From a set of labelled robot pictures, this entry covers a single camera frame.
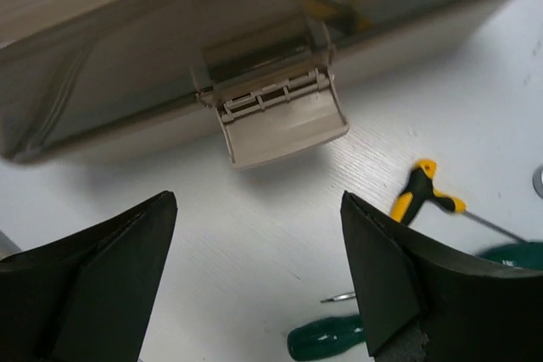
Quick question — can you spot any large green screwdriver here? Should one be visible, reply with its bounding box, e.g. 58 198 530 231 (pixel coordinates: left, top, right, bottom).
287 315 366 361

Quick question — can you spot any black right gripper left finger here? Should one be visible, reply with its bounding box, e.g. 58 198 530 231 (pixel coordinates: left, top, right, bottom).
1 191 176 361

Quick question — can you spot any beige plastic toolbox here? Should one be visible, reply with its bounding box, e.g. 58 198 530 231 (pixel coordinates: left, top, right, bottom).
0 0 543 170

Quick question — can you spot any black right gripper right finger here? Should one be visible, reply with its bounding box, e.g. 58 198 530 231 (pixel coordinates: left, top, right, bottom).
341 192 542 361

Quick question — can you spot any yellow black T-handle key right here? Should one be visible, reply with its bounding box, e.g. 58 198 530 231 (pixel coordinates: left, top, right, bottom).
389 159 528 243

